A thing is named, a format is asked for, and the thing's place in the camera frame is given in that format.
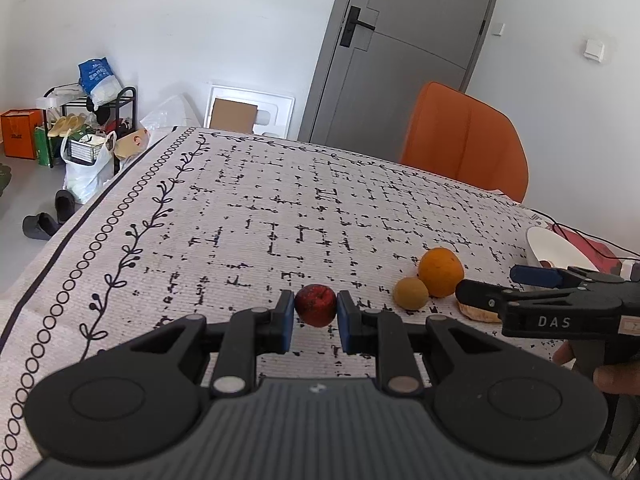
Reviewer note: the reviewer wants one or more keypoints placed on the red apple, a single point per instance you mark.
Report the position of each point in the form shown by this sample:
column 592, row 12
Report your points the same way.
column 315, row 305

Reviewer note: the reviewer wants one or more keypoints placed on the orange paper bag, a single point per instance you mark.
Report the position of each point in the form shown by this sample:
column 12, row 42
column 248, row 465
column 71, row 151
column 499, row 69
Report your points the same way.
column 20, row 135

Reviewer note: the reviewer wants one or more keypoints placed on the green box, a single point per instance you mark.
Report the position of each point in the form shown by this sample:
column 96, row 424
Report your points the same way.
column 42, row 147

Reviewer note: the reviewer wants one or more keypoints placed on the orange chair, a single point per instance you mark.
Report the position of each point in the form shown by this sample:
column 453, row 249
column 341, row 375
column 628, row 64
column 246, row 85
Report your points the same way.
column 460, row 140

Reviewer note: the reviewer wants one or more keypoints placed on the brown cardboard sheet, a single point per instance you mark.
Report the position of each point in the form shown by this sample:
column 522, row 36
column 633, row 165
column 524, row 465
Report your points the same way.
column 232, row 116

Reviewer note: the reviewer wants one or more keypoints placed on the pair of yellow shoes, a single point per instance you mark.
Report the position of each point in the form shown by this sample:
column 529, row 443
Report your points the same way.
column 65, row 125

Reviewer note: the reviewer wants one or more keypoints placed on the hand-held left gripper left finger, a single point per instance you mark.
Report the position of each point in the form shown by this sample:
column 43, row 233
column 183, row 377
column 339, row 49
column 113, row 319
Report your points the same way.
column 285, row 322

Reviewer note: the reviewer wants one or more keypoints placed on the red object behind bowl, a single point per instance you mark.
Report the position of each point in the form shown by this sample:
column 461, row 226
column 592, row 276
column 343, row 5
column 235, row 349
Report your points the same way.
column 590, row 250

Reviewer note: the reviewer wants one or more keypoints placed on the brown paper bag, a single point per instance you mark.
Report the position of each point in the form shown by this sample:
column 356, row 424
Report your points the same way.
column 131, row 144

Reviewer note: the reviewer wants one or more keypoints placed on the black metal rack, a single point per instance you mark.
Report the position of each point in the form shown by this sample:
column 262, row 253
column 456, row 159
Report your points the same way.
column 127, row 110

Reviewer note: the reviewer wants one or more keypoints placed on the clear plastic bag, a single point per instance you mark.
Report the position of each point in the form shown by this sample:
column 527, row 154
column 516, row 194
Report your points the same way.
column 170, row 112

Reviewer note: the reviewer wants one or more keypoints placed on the grey door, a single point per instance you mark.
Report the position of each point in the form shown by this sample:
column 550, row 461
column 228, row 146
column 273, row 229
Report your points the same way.
column 400, row 35

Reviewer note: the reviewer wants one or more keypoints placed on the large orange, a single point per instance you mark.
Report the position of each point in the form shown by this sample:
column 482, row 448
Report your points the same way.
column 440, row 272

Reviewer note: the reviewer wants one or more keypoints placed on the white foam board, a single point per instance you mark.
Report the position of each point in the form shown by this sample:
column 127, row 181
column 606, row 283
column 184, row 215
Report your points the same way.
column 272, row 110

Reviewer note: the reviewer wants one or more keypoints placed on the bread piece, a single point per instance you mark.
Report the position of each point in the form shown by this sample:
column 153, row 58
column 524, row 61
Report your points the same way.
column 477, row 313

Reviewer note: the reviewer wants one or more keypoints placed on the white black-patterned tablecloth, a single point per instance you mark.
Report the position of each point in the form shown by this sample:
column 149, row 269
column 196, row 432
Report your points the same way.
column 225, row 220

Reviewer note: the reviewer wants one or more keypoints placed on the small white wall switch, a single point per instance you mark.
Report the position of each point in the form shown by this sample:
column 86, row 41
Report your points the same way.
column 499, row 29

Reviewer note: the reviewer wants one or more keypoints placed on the person's right hand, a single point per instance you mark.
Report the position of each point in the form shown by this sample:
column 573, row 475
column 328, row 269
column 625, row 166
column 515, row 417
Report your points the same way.
column 617, row 380

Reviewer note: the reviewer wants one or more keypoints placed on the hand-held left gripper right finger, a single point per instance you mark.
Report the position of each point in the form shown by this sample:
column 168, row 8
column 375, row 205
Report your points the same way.
column 346, row 322

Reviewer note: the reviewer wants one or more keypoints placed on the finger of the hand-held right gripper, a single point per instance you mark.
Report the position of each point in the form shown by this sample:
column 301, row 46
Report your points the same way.
column 480, row 297
column 537, row 275

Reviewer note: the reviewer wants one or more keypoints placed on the small brown kiwi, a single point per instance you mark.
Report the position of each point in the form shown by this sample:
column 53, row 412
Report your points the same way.
column 411, row 294

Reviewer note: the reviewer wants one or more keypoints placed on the white ceramic plate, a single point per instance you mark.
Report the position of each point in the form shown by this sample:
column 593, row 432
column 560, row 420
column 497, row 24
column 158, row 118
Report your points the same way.
column 555, row 247

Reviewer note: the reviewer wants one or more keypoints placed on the blue and white bag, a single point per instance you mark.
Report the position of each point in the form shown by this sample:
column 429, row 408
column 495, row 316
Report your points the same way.
column 100, row 80

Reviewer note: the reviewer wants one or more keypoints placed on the white plastic bag with box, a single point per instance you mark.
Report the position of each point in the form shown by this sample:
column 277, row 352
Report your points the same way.
column 87, row 175

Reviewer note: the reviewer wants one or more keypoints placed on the black slipper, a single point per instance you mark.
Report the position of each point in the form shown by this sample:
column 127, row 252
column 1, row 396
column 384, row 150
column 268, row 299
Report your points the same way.
column 64, row 206
column 39, row 225

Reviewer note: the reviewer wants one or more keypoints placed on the white charger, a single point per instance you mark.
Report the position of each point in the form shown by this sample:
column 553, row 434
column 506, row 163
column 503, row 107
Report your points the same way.
column 631, row 270

